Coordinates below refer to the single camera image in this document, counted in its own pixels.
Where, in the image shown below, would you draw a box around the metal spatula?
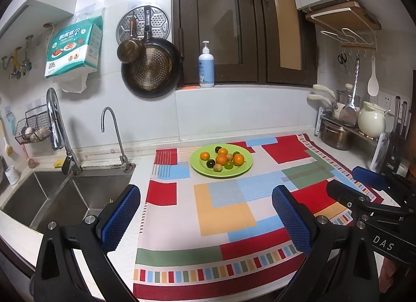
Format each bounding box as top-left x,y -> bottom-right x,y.
339,56 -> 360,126

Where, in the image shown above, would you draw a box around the round metal steamer rack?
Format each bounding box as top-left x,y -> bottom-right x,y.
116,6 -> 171,44

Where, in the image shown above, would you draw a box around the black scissors on wall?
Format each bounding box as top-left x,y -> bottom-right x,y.
337,52 -> 348,73

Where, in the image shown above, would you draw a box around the dark brown window frame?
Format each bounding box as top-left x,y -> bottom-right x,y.
172,0 -> 317,87

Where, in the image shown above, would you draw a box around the chrome kitchen faucet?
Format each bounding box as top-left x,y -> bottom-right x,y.
46,87 -> 82,175

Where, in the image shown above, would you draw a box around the thin gooseneck faucet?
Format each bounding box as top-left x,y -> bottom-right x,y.
100,106 -> 133,173

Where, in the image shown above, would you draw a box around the small brass saucepan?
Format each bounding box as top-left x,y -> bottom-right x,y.
117,16 -> 144,64

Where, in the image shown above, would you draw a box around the white wire hanging rack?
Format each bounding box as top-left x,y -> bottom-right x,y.
319,27 -> 378,54

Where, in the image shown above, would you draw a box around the white dish rack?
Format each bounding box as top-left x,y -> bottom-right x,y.
315,106 -> 388,173

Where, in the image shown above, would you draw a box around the cream pan handle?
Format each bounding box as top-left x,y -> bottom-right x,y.
307,94 -> 334,108
312,84 -> 336,99

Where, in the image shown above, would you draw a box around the green plate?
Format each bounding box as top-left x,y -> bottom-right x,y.
189,143 -> 253,178

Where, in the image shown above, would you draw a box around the steel double sink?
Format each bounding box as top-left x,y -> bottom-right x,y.
1,168 -> 133,233

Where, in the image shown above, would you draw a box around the cream pan handle upper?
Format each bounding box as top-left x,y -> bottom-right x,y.
312,84 -> 336,99

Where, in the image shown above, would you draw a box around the orange front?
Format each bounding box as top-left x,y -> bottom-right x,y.
216,154 -> 229,166

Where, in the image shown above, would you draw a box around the green white bag box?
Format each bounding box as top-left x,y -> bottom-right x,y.
44,16 -> 103,79

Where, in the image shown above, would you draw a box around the dark plum front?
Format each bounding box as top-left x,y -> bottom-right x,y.
207,159 -> 216,168

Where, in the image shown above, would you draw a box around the black wire sponge basket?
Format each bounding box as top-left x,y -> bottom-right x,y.
15,104 -> 51,145

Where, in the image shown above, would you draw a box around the colourful patterned tablecloth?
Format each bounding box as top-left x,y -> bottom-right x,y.
133,134 -> 381,301

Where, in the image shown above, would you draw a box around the cream pan handle lower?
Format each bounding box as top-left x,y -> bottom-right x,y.
307,94 -> 334,108

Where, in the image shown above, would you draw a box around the small orange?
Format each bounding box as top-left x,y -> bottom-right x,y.
199,151 -> 210,161

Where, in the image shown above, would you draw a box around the wooden cutting board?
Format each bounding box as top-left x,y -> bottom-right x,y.
306,2 -> 381,32

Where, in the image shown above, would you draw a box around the black frying pan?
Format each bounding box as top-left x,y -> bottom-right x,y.
121,6 -> 183,99

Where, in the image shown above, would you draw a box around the cream ceramic pot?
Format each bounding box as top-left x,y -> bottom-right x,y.
357,101 -> 389,139

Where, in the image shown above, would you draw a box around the black knife block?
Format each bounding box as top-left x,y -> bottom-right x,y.
380,96 -> 411,176

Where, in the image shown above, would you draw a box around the steel stock pot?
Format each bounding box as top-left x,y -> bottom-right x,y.
321,121 -> 353,151

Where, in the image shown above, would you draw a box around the white rice paddle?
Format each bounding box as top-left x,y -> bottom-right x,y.
367,56 -> 379,97

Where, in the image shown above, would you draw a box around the blue soap pump bottle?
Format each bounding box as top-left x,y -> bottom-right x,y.
198,40 -> 214,88

